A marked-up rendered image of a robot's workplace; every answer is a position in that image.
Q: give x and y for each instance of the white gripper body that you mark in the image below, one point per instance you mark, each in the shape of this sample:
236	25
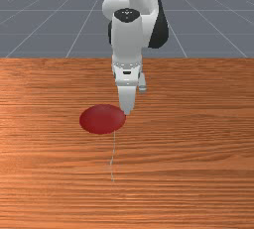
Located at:
127	87

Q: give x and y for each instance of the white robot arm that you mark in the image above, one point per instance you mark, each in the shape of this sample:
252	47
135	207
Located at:
127	38

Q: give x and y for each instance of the red plate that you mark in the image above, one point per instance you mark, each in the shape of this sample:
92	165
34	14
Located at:
101	119

